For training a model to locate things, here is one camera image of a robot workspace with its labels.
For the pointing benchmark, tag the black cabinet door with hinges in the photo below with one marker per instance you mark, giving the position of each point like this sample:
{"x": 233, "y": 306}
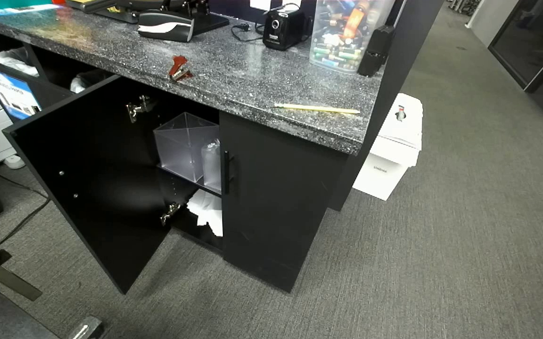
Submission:
{"x": 94, "y": 190}

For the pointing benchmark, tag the metal door hinge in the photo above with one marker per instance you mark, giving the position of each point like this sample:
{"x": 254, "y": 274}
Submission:
{"x": 169, "y": 214}
{"x": 137, "y": 109}

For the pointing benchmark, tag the dark glass door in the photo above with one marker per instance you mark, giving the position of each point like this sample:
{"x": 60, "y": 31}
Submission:
{"x": 535, "y": 45}

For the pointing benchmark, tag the yellow wooden pencil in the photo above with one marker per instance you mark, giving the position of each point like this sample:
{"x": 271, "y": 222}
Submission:
{"x": 314, "y": 109}

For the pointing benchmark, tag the large clear plastic container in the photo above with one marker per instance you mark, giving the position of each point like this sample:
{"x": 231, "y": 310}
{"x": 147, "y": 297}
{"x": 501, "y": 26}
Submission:
{"x": 179, "y": 144}

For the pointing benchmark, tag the white cardboard box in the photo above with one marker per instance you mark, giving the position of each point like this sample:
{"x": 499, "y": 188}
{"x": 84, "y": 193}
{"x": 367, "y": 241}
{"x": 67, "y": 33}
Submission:
{"x": 394, "y": 148}

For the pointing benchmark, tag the red staple remover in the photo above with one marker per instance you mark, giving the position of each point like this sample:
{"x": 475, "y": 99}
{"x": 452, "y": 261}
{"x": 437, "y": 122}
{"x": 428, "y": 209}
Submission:
{"x": 179, "y": 69}

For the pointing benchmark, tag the clear box with colourful items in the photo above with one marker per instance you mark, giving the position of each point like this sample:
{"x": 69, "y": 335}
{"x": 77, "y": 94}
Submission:
{"x": 346, "y": 31}

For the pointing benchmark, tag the black handheld device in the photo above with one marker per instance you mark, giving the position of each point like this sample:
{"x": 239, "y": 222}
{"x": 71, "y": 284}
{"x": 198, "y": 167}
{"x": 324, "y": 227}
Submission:
{"x": 375, "y": 50}

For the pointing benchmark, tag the black and white stapler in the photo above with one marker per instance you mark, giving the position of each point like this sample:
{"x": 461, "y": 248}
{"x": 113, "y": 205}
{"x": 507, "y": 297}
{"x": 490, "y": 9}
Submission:
{"x": 167, "y": 30}

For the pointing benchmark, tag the tall black side panel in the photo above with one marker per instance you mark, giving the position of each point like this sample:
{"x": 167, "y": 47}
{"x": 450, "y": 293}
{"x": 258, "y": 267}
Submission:
{"x": 409, "y": 50}

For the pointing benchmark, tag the white round object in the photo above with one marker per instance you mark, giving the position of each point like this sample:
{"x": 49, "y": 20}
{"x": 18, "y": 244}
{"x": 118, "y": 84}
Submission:
{"x": 84, "y": 82}

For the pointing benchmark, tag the silver metal foot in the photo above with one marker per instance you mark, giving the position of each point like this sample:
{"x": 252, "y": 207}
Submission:
{"x": 84, "y": 329}

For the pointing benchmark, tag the blue and white box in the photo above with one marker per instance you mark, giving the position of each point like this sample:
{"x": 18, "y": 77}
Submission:
{"x": 9, "y": 92}

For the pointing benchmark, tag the white crumpled bag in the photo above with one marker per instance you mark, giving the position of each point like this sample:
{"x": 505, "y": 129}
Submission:
{"x": 15, "y": 62}

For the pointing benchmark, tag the grey flat metal plate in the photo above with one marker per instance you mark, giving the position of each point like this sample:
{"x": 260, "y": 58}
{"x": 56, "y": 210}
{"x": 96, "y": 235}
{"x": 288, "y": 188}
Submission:
{"x": 17, "y": 284}

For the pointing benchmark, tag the teal folder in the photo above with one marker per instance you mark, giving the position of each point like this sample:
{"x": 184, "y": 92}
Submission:
{"x": 7, "y": 7}

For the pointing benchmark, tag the black flat base plate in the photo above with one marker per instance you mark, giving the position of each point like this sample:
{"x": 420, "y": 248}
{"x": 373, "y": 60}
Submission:
{"x": 205, "y": 22}

